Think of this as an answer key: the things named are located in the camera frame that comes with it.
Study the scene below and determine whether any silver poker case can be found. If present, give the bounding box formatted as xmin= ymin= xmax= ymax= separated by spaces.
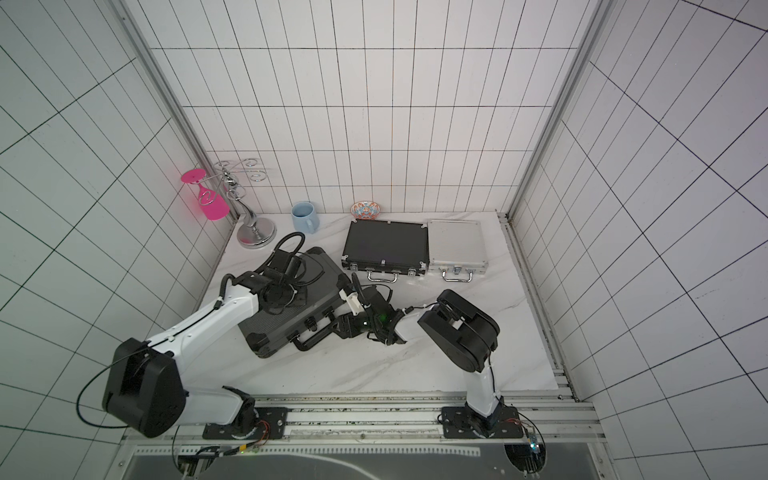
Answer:
xmin=427 ymin=220 xmax=489 ymax=283

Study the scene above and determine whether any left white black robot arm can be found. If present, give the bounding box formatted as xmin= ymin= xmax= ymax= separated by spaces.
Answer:
xmin=102 ymin=244 xmax=325 ymax=438

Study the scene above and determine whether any pink wine glass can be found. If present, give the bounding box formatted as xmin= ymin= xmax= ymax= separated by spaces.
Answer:
xmin=181 ymin=168 xmax=230 ymax=221

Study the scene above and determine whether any colourful patterned bowl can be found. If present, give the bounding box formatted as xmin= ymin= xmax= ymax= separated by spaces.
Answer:
xmin=350 ymin=200 xmax=381 ymax=220

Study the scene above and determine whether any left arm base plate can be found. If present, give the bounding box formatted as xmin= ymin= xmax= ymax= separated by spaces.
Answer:
xmin=202 ymin=407 xmax=289 ymax=441

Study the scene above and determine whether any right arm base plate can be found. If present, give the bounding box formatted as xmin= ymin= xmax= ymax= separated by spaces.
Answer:
xmin=437 ymin=405 xmax=527 ymax=440

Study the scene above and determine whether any light blue mug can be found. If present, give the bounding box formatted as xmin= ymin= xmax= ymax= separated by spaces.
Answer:
xmin=291 ymin=201 xmax=319 ymax=234

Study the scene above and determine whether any aluminium mounting rail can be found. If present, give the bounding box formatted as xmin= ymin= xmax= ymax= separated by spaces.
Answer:
xmin=122 ymin=394 xmax=604 ymax=448

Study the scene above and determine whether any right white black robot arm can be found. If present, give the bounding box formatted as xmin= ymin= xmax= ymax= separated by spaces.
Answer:
xmin=335 ymin=274 xmax=503 ymax=425

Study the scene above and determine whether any black poker case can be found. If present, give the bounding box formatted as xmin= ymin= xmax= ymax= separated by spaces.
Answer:
xmin=341 ymin=220 xmax=429 ymax=282
xmin=238 ymin=246 xmax=344 ymax=359

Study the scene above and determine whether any silver wire glass holder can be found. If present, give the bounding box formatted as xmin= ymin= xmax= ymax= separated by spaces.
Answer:
xmin=212 ymin=158 xmax=278 ymax=250

